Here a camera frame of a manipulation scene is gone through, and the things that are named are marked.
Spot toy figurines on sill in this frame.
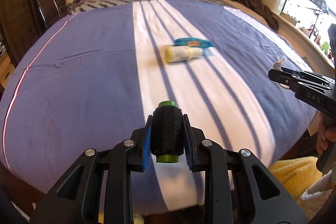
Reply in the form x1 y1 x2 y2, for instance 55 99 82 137
307 24 333 60

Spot yellow fluffy rug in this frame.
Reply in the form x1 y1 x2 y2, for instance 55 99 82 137
269 156 322 202

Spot large yellow cap bottle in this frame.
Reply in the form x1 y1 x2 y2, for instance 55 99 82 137
165 46 203 63

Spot blue white striped bedspread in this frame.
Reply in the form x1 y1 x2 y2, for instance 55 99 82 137
1 0 316 192

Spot teal snack wrapper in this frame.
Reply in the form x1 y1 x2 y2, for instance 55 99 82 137
174 38 214 48

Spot black roller green ends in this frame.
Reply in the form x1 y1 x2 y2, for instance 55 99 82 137
150 101 184 164

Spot person right hand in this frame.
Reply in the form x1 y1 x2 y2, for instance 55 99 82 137
316 113 336 154

